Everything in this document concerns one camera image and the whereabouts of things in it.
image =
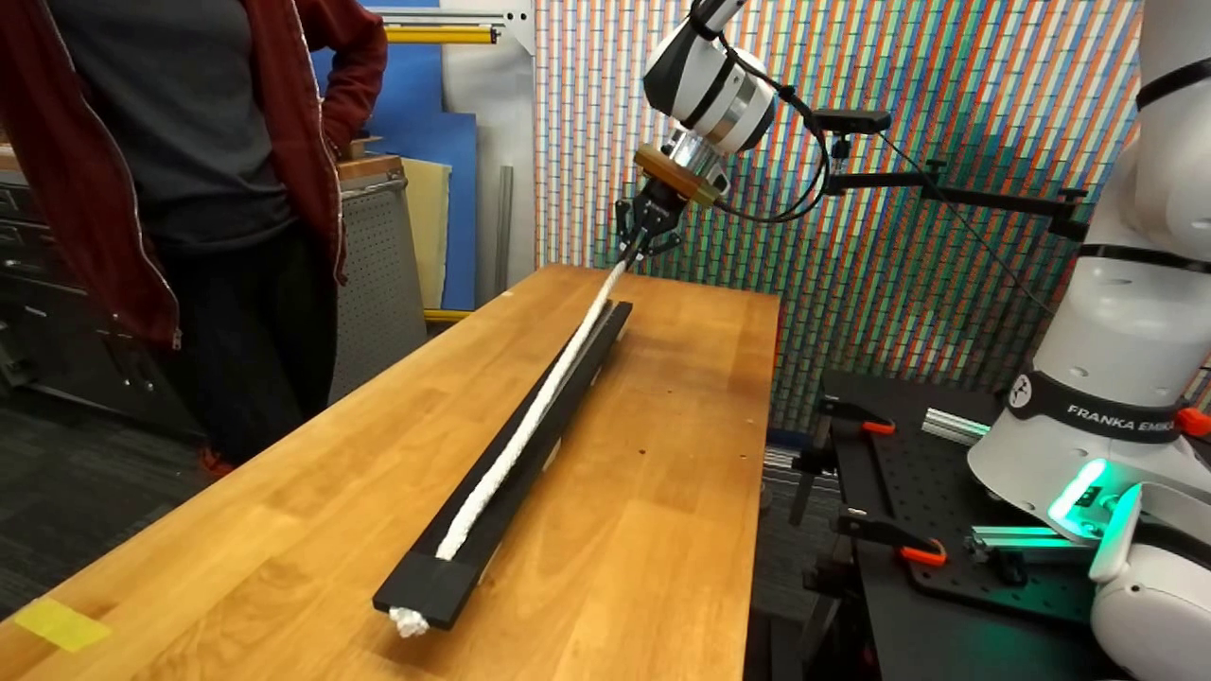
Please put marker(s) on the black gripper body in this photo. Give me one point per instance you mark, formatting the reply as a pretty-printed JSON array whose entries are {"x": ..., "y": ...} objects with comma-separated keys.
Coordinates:
[{"x": 662, "y": 206}]

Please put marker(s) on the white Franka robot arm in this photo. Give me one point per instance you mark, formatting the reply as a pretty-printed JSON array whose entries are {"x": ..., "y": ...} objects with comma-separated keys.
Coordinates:
[{"x": 1122, "y": 341}]

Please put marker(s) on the beige board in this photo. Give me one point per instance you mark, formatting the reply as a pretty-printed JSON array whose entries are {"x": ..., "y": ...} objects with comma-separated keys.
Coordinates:
[{"x": 428, "y": 227}]

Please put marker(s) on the yellow floor bar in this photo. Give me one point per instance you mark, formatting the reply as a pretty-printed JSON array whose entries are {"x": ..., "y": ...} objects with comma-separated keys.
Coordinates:
[{"x": 448, "y": 321}]

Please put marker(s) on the blue board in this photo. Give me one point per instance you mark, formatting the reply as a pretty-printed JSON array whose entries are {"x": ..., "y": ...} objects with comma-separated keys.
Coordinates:
[{"x": 440, "y": 128}]

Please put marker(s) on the perforated backdrop panel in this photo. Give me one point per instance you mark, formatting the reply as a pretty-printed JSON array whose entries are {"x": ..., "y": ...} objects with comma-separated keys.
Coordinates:
[{"x": 883, "y": 317}]

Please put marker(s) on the grey perforated metal cabinet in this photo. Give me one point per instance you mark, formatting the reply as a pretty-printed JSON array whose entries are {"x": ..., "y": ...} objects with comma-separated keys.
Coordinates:
[{"x": 381, "y": 278}]

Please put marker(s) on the aluminium extrusion bar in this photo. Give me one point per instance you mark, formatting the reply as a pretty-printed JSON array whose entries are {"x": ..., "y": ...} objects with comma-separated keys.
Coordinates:
[
  {"x": 958, "y": 424},
  {"x": 1022, "y": 540}
]

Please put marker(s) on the person in red jacket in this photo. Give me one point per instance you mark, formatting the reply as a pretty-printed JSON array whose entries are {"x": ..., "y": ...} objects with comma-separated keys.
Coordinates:
[{"x": 191, "y": 128}]

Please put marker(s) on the yellow tape patch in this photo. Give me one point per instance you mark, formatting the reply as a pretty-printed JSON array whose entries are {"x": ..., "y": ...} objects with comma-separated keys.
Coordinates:
[{"x": 63, "y": 626}]

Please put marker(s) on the wooden gripper mount plate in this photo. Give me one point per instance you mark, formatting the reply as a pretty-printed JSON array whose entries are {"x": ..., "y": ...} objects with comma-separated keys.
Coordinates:
[{"x": 675, "y": 174}]

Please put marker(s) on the black exterior camera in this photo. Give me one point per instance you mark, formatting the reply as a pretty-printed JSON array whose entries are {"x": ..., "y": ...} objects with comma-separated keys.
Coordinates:
[{"x": 850, "y": 124}]

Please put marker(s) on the white metal rail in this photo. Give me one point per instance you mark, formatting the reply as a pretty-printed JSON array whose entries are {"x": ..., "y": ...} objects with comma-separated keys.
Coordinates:
[{"x": 454, "y": 18}]

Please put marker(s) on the black camera support arm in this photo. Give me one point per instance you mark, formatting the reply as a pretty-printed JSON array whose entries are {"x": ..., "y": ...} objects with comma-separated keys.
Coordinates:
[{"x": 995, "y": 195}]

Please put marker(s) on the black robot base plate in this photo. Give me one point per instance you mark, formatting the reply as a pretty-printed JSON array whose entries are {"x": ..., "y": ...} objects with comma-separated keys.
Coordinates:
[{"x": 934, "y": 487}]

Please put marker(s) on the black grooved rail on blocks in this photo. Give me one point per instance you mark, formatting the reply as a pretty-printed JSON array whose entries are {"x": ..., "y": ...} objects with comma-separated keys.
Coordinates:
[{"x": 438, "y": 587}]

